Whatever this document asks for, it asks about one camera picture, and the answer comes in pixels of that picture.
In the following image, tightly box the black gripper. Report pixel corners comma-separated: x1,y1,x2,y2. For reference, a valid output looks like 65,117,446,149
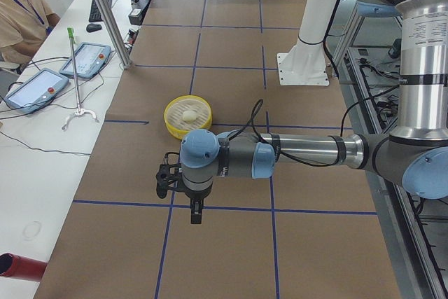
185,188,211,224

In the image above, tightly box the white steamed bun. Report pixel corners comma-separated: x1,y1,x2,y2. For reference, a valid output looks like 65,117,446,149
182,110,197,123

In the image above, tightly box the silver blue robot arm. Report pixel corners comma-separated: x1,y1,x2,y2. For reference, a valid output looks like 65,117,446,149
177,0,447,224

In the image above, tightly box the yellow steamer basket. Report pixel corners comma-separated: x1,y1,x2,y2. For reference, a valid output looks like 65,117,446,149
164,95,212,139

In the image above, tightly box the brown paper table cover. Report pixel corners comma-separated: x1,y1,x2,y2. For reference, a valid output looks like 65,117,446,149
36,0,400,298

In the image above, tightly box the far blue teach pendant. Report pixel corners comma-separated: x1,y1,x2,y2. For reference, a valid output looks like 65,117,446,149
59,42,111,79

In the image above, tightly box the blue teach pendant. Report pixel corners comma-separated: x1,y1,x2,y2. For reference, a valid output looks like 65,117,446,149
4,68,69,113
59,42,111,79

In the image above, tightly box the orange black connector module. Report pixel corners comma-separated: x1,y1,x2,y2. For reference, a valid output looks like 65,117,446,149
127,29,138,44

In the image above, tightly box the red cylinder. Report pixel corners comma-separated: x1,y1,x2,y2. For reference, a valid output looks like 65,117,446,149
1,253,47,282

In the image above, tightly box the near blue teach pendant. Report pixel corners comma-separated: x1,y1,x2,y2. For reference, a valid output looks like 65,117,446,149
4,68,69,113

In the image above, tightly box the black box device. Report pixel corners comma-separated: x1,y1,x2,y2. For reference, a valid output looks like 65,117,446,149
128,0,150,26

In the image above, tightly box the black computer mouse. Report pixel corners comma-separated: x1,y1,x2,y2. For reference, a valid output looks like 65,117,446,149
85,23,102,33

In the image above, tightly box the metal reacher grabber tool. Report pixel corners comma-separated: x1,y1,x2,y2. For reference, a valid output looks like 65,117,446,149
62,27,99,131

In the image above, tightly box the black keyboard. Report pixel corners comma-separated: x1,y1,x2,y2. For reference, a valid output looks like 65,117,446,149
88,0,114,23

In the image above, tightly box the seated person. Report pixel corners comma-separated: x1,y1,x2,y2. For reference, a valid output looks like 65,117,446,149
1,0,60,65

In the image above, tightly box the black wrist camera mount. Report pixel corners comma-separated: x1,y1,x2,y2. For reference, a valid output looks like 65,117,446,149
156,163,185,199

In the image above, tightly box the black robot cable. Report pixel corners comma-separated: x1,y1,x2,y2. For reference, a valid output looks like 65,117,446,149
164,0,403,167

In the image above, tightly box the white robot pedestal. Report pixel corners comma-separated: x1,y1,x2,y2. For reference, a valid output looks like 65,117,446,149
277,0,339,86

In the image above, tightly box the aluminium frame post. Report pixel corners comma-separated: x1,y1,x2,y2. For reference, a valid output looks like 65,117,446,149
95,0,132,69

